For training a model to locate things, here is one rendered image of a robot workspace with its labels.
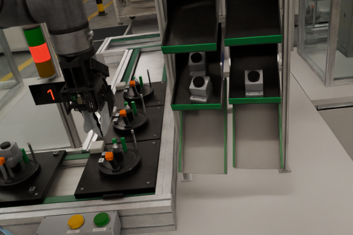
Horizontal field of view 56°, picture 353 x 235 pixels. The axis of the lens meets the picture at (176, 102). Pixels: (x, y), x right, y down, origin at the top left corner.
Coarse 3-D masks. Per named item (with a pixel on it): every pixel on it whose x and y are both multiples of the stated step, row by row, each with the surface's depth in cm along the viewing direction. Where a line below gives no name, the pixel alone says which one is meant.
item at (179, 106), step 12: (180, 60) 98; (216, 60) 96; (180, 72) 96; (216, 72) 93; (180, 84) 93; (216, 84) 91; (180, 96) 91; (216, 96) 89; (180, 108) 88; (192, 108) 87; (204, 108) 86; (216, 108) 86
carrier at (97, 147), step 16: (96, 144) 116; (112, 144) 118; (128, 144) 117; (144, 144) 115; (96, 160) 111; (128, 160) 105; (144, 160) 107; (96, 176) 104; (112, 176) 101; (128, 176) 101; (144, 176) 100; (80, 192) 98; (96, 192) 97; (112, 192) 97; (128, 192) 97; (144, 192) 97
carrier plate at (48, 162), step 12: (36, 156) 118; (48, 156) 117; (60, 156) 116; (48, 168) 111; (36, 180) 106; (48, 180) 105; (0, 192) 103; (12, 192) 102; (24, 192) 102; (36, 192) 101; (0, 204) 100; (12, 204) 100; (24, 204) 99
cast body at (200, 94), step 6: (198, 78) 84; (204, 78) 85; (192, 84) 85; (198, 84) 83; (204, 84) 84; (210, 84) 87; (192, 90) 84; (198, 90) 84; (204, 90) 83; (210, 90) 87; (192, 96) 86; (198, 96) 86; (204, 96) 85; (210, 96) 88; (192, 102) 87; (198, 102) 86; (204, 102) 85
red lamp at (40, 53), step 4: (44, 44) 100; (32, 48) 99; (36, 48) 98; (40, 48) 99; (44, 48) 100; (32, 52) 99; (36, 52) 99; (40, 52) 99; (44, 52) 100; (48, 52) 102; (32, 56) 101; (36, 56) 100; (40, 56) 100; (44, 56) 100; (48, 56) 102; (36, 60) 100; (40, 60) 100; (44, 60) 101
